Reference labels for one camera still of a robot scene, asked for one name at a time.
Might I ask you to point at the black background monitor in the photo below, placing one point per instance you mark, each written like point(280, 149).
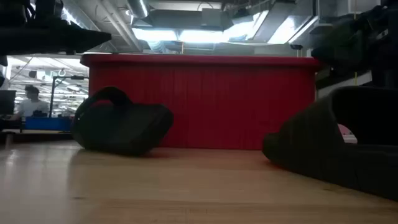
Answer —
point(7, 102)

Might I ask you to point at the black slide sandal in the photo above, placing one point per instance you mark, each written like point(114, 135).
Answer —
point(311, 149)
point(124, 130)

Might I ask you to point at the pink slide sandal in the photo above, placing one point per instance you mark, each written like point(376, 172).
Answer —
point(346, 133)

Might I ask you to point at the person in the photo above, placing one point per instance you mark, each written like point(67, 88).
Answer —
point(31, 107)

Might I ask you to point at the background workbench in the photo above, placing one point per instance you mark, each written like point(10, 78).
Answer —
point(37, 135)

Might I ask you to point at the smooth silver ceiling duct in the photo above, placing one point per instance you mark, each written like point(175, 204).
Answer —
point(138, 7)

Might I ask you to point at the black metal stand frame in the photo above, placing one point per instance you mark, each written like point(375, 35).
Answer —
point(51, 96)

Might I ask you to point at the red plastic bin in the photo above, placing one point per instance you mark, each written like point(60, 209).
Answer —
point(217, 102)

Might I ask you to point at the bright ceiling light panel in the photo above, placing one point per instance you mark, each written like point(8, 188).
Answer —
point(186, 35)

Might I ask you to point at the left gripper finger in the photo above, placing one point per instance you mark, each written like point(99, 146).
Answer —
point(93, 40)

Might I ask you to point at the grey ceiling duct box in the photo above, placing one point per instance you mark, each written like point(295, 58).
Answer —
point(214, 17)

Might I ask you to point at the blue background bin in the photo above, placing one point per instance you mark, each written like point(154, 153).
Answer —
point(46, 124)

